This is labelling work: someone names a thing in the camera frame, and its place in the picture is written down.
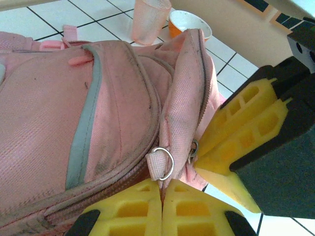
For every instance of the pink translucent cup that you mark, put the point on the pink translucent cup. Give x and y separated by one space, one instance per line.
150 19

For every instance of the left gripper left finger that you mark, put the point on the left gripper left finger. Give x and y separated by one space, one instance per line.
133 211

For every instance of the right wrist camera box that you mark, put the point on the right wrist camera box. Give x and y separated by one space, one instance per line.
304 41

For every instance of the white orange bowl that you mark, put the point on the white orange bowl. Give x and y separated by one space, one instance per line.
189 23

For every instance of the pink backpack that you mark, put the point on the pink backpack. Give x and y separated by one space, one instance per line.
49 110

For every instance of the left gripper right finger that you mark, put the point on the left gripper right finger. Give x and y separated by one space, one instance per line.
194 211

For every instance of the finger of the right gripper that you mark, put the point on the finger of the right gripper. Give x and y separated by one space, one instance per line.
270 167
246 103

